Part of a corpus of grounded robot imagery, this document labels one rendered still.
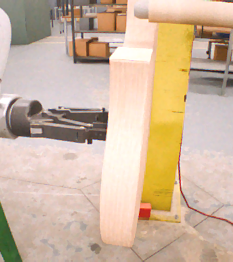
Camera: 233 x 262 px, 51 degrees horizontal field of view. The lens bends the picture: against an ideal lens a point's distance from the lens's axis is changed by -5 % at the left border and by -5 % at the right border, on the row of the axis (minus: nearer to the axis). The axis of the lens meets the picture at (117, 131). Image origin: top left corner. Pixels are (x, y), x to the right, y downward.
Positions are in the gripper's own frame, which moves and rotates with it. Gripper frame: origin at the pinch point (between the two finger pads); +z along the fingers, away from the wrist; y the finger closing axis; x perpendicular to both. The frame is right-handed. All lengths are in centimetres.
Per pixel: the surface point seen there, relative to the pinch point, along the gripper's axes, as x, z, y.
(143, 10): 18.7, 3.8, 9.6
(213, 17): 18.3, 12.6, 9.9
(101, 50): 0, -118, -478
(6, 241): -56, -45, -19
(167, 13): 18.4, 6.9, 9.9
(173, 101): -13, 13, -85
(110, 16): 66, -99, -465
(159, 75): 0, 5, -83
